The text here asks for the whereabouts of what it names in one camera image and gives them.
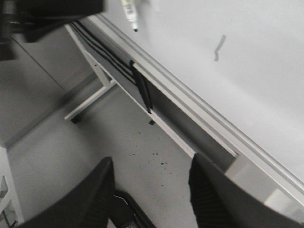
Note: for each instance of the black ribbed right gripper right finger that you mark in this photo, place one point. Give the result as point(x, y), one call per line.
point(218, 202)

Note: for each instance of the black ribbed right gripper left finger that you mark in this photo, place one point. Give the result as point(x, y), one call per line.
point(86, 206)

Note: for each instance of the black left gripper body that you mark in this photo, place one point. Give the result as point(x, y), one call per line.
point(36, 18)

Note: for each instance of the white whiteboard marker black tip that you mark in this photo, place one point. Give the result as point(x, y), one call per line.
point(130, 12)

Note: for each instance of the large white whiteboard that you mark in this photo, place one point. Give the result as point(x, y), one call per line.
point(235, 66)

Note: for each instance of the black base by fingers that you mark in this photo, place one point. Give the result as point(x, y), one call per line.
point(126, 213)

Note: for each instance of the white metal whiteboard stand frame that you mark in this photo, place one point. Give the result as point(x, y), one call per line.
point(150, 88)

